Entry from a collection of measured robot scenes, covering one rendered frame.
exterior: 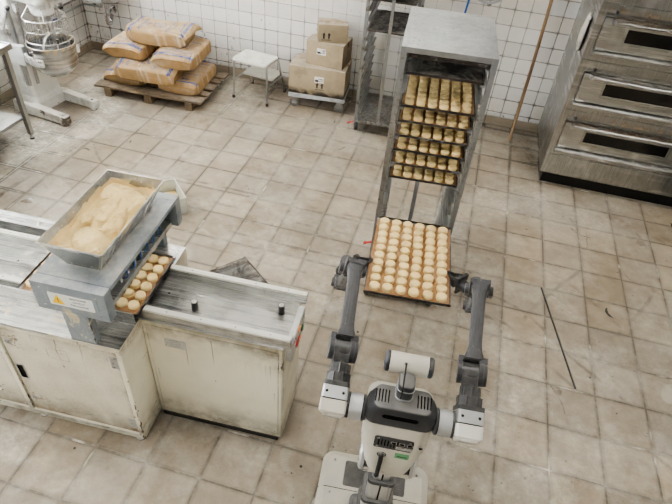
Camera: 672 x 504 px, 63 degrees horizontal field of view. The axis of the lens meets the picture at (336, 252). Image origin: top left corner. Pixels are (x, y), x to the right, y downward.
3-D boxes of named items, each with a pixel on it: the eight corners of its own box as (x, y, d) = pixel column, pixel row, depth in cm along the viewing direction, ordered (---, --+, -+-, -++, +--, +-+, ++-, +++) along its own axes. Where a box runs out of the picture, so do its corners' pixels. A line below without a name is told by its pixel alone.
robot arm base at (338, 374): (349, 387, 183) (349, 391, 195) (353, 363, 186) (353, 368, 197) (323, 382, 184) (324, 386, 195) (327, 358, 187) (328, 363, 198)
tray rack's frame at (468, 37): (433, 309, 386) (502, 60, 268) (360, 296, 390) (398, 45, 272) (436, 250, 434) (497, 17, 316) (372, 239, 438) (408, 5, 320)
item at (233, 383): (161, 418, 312) (135, 310, 253) (186, 369, 337) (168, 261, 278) (281, 446, 304) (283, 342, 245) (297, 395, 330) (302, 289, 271)
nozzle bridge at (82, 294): (49, 334, 246) (27, 280, 223) (129, 235, 300) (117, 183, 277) (118, 350, 242) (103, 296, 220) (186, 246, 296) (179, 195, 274)
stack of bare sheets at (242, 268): (194, 325, 364) (193, 322, 362) (168, 289, 387) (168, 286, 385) (272, 291, 393) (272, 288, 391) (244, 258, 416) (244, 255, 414)
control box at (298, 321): (284, 360, 262) (285, 341, 253) (297, 323, 280) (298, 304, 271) (292, 362, 262) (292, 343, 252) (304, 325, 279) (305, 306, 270)
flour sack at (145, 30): (122, 42, 567) (119, 26, 556) (139, 28, 598) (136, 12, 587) (190, 52, 562) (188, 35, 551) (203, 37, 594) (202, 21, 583)
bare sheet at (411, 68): (483, 85, 281) (484, 82, 280) (405, 73, 284) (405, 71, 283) (481, 42, 325) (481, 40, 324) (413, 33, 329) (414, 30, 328)
